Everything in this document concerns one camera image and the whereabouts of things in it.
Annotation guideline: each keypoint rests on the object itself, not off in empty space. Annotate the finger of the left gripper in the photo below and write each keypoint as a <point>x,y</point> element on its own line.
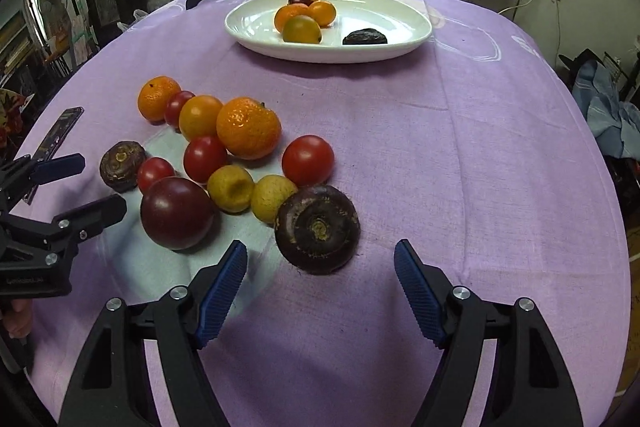
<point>87,221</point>
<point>54,169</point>

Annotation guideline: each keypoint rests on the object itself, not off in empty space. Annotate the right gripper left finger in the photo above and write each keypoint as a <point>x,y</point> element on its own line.
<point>110,384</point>

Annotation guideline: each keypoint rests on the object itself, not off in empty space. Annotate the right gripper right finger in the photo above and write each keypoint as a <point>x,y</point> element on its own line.
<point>530,384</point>

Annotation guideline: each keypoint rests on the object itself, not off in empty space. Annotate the dark water chestnut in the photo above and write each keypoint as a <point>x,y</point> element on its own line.
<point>119,165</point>
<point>364,37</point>
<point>317,229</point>

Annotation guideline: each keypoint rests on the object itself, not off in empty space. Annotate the cherry tomato front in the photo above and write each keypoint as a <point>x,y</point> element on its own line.
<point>152,170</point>

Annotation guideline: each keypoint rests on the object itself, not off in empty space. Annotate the cherry tomato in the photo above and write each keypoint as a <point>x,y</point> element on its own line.
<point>308,160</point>
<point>152,170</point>
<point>203,156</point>
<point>174,107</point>

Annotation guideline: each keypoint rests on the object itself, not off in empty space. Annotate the large dark plum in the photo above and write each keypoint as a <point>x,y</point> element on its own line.
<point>177,213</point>

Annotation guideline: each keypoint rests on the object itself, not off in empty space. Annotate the small yellow fruit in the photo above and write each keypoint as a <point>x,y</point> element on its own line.
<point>231,188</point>
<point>269,194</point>

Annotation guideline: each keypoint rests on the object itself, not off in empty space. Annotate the greenish yellow round fruit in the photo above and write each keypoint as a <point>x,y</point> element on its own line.
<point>301,29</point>

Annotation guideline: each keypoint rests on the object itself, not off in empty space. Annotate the orange round fruit front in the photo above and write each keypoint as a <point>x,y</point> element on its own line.
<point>323,12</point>

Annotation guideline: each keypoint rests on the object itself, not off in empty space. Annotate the large mandarin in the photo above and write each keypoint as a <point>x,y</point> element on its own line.
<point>286,12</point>

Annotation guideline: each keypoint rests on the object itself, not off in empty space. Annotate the left human hand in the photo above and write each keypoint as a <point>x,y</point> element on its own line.
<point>17,318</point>

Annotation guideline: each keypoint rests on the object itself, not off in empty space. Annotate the black smartphone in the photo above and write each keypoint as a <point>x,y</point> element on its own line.
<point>57,134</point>

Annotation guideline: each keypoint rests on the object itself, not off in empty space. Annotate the mandarin orange back left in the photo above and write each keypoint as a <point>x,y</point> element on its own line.
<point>154,97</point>

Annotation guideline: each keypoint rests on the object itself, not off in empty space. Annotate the yellow orange round fruit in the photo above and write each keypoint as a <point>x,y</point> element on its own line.
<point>198,117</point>

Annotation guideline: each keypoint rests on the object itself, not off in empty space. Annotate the small mandarin back right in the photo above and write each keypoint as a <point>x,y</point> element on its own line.
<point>248,129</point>

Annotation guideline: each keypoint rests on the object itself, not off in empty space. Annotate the purple tablecloth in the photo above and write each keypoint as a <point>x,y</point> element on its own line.
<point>470,147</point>

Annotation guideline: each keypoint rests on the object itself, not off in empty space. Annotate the white oval plate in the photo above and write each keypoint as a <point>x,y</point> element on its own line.
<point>251,25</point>

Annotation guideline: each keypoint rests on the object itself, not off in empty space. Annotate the blue clothes pile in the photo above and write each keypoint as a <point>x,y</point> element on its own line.
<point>613,123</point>

